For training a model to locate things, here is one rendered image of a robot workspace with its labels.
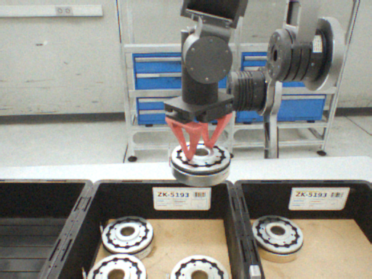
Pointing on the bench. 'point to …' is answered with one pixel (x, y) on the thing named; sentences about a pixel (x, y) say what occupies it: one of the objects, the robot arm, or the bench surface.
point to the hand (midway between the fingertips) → (199, 149)
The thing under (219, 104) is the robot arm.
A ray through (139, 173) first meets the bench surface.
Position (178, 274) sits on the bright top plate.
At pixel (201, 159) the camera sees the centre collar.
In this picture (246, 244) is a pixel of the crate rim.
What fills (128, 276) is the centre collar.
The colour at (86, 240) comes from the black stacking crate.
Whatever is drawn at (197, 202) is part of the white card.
